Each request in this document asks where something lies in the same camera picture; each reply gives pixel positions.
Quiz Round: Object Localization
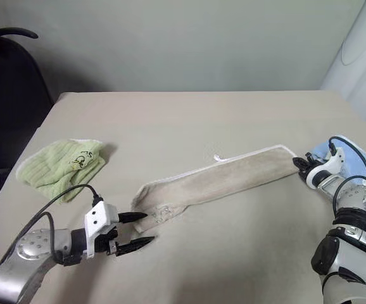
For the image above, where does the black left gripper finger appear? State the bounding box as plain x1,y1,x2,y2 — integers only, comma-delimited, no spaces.
117,212,148,224
115,236,156,256

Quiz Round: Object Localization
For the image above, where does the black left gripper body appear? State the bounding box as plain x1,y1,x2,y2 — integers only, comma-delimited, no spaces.
94,224,121,255

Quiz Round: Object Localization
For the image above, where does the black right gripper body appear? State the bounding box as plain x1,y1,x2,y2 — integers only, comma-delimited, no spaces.
299,152,317,179

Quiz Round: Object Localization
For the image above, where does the beige towel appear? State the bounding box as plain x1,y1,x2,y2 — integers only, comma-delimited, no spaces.
129,144,301,237

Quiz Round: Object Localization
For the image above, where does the light blue towel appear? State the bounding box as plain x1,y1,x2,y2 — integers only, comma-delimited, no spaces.
308,135,366,204

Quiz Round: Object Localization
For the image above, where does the green towel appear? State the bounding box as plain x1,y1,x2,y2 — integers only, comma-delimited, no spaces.
16,137,107,204

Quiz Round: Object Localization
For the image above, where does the white rounded panel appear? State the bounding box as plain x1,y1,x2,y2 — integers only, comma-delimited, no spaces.
320,0,366,103

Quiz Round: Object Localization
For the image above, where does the black office chair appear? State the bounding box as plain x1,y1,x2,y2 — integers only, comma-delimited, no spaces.
0,27,56,224

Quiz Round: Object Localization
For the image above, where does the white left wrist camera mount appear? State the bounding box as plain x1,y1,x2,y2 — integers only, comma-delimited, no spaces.
84,202,120,258

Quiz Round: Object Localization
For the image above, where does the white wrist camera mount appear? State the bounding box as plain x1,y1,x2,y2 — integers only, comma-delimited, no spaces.
84,202,120,258
305,146,346,188

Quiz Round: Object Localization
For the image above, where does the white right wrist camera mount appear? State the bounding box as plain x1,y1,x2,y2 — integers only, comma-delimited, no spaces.
305,146,346,188

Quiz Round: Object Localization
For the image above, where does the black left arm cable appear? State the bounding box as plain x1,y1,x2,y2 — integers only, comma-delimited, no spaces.
22,184,104,263

